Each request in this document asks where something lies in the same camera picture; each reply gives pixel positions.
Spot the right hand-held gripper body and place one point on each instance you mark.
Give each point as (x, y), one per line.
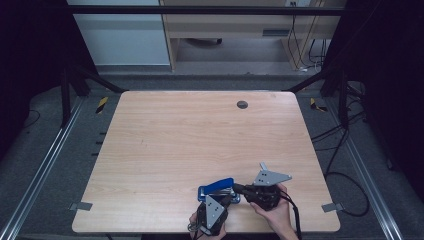
(266, 178)

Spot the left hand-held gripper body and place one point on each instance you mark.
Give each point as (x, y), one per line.
(213, 213)

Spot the blue stapler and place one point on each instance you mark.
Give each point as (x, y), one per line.
(218, 185)

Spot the person's left hand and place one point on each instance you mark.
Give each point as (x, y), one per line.
(218, 237)

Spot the person's right hand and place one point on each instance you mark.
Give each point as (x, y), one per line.
(283, 216)

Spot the round dark table grommet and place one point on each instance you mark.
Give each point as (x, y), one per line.
(242, 104)

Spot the yellow black tape strip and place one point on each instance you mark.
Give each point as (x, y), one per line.
(315, 105)
(102, 105)

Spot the light wooden desk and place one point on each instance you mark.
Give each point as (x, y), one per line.
(226, 25)

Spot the black curtain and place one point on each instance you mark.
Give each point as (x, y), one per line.
(30, 50)
(390, 66)

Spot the white power outlet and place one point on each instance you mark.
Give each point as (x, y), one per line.
(297, 2)

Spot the white cabinet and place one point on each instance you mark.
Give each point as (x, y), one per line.
(123, 40)

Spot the grey metal table bracket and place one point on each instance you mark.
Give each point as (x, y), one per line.
(80, 206)
(332, 207)

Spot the aluminium floor rail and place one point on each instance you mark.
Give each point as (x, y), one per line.
(40, 173)
(366, 180)

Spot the black metal frame strut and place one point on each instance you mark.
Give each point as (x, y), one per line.
(66, 100)
(343, 100)

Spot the black horizontal frame bar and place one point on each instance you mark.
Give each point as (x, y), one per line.
(200, 10)

